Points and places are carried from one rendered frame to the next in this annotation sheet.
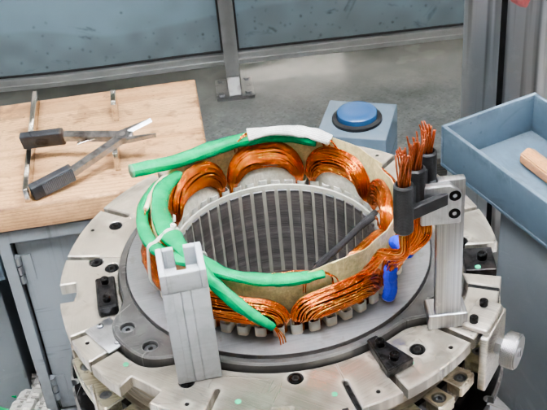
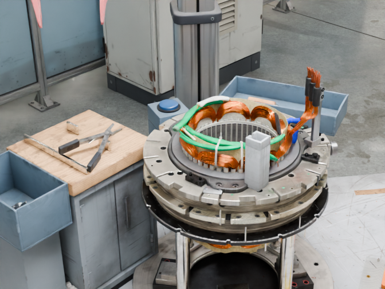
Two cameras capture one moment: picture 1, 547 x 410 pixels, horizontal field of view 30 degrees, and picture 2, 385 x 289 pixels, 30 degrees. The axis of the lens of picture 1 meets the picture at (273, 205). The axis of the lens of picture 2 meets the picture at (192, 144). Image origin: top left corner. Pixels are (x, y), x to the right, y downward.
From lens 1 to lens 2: 0.81 m
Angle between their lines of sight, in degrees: 35
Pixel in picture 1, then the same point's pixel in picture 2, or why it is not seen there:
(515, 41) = (204, 60)
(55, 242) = (94, 194)
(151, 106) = (86, 124)
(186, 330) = (263, 165)
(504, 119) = (231, 89)
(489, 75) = (193, 78)
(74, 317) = (191, 191)
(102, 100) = (57, 129)
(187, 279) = (266, 141)
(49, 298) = (89, 228)
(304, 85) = not seen: outside the picture
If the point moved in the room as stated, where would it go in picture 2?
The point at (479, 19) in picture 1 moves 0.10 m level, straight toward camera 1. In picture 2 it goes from (187, 54) to (208, 69)
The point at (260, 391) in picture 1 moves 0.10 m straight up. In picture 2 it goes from (285, 183) to (289, 128)
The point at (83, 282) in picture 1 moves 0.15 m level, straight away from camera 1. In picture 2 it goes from (176, 180) to (104, 155)
